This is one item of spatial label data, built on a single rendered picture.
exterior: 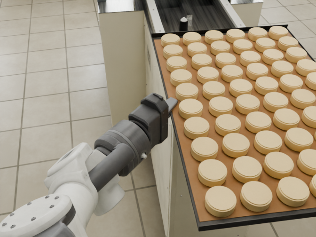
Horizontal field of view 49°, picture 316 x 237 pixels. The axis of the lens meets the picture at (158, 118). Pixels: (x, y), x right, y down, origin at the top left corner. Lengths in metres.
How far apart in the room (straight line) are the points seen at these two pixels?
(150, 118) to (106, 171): 0.15
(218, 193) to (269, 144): 0.15
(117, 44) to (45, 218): 1.30
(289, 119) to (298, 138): 0.05
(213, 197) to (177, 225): 0.82
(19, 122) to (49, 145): 0.30
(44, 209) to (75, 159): 0.19
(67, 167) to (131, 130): 0.15
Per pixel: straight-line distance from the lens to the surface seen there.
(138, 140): 0.64
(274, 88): 0.82
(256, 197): 0.60
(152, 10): 1.38
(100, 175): 0.57
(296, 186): 0.63
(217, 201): 0.58
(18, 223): 0.37
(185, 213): 1.34
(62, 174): 0.55
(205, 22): 1.44
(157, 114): 0.68
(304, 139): 0.71
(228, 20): 1.39
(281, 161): 0.66
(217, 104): 0.74
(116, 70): 1.67
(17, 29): 3.38
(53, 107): 2.38
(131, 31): 1.57
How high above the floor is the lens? 1.49
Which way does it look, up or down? 43 degrees down
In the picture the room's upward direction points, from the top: straight up
